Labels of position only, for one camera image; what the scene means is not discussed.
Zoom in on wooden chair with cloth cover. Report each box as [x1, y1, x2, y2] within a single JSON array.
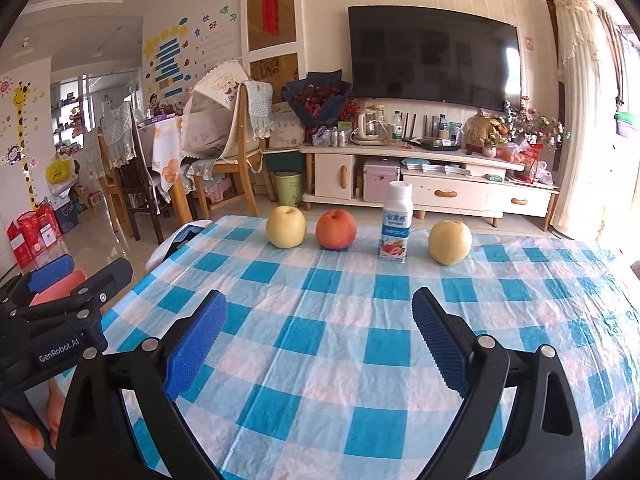
[[180, 60, 276, 221]]

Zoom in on pink storage box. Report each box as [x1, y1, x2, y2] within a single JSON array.
[[362, 157, 401, 203]]

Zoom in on cream curtain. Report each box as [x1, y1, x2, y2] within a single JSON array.
[[552, 0, 616, 241]]

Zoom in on dark wooden dining chair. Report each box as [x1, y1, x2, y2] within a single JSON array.
[[97, 105, 166, 246]]

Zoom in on dark blue wrapped bouquet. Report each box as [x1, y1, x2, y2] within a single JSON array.
[[281, 72, 353, 131]]

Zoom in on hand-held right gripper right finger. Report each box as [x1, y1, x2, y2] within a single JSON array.
[[411, 286, 587, 480]]

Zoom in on red gift boxes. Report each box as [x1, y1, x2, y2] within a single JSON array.
[[6, 205, 63, 268]]

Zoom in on blue yellow wall stickers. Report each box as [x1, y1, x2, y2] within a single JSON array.
[[142, 7, 241, 101]]

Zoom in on white television cabinet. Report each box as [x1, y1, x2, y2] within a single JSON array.
[[299, 137, 561, 233]]

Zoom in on red apple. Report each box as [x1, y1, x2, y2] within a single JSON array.
[[316, 210, 358, 251]]

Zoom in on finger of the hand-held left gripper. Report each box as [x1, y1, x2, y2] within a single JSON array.
[[0, 254, 75, 312], [0, 258, 134, 343]]

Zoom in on white yogurt bottle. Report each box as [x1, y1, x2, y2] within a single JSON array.
[[379, 181, 414, 263]]

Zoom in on white electric kettle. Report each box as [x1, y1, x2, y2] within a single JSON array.
[[352, 105, 388, 146]]

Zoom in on light green waste bin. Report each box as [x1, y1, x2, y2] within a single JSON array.
[[272, 171, 306, 207]]

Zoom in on yellow pear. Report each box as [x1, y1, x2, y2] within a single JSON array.
[[265, 205, 307, 249], [428, 220, 473, 267]]

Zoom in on yellow plastic bag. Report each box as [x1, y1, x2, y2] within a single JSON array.
[[46, 152, 76, 186]]

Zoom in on giraffe height wall sticker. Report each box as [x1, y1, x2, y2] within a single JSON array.
[[0, 77, 43, 211]]

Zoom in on dried flower bouquet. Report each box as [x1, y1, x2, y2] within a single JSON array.
[[502, 95, 566, 146]]

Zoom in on black flat television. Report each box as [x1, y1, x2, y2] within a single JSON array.
[[347, 5, 522, 112]]

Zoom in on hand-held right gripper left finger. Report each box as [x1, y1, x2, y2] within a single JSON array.
[[54, 289, 228, 480]]

